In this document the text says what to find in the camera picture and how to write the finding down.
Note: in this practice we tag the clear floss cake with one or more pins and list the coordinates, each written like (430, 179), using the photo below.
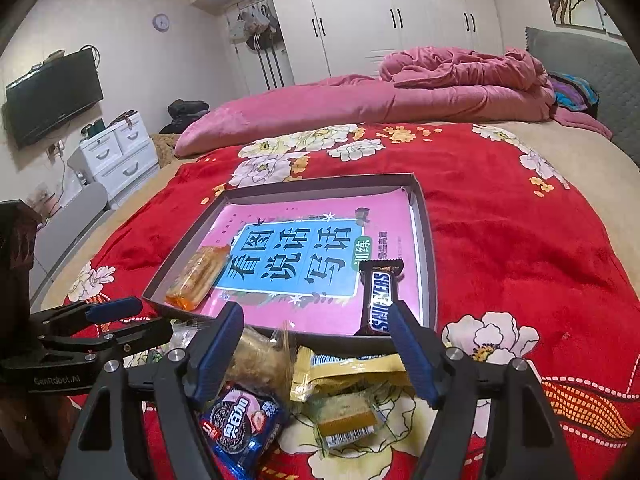
(260, 360)

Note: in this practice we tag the white drawer chest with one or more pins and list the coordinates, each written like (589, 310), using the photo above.
(117, 160)

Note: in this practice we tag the red floral blanket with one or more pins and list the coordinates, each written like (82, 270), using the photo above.
(500, 210)

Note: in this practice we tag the blue cookie packet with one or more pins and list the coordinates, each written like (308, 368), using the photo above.
(240, 425)

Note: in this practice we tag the round wall clock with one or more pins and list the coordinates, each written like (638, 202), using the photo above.
(161, 22)

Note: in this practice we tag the beige bed sheet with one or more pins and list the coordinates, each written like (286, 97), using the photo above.
(575, 135)

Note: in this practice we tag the black wall television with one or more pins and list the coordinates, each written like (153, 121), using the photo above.
(52, 100)

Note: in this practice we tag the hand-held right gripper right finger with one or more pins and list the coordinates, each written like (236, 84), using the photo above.
(415, 355)

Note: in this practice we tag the brown chocolate bar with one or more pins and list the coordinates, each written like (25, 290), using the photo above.
(380, 290)

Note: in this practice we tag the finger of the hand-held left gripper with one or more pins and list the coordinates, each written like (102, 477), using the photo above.
(117, 307)
(145, 332)

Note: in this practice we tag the brown patterned cloth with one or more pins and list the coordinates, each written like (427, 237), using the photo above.
(164, 149)

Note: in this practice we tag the grey cardboard tray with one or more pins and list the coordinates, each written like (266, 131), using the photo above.
(425, 240)

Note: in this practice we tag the pink book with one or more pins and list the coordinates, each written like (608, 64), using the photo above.
(310, 210)

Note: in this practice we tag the colourful striped cloth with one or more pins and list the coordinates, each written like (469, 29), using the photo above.
(572, 91)

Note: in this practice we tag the hanging bags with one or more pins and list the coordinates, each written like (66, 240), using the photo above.
(255, 22)

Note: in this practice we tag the gold snack packet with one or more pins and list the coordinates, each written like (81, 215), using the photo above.
(350, 370)

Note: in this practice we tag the pink quilt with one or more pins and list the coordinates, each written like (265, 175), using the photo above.
(350, 100)

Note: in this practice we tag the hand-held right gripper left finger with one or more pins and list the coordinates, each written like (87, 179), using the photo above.
(220, 340)

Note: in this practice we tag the clear yellow cake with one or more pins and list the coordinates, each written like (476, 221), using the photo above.
(345, 417)

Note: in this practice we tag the orange wrapped cake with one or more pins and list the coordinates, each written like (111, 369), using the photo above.
(197, 275)

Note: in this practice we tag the dark clothes pile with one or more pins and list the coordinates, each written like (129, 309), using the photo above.
(185, 112)

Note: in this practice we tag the lime green wrapper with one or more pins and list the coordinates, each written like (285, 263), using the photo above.
(156, 356)

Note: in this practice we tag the grey padded headboard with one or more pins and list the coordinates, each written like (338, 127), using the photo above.
(590, 60)

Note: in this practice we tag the white wardrobe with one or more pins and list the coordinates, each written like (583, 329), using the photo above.
(390, 15)

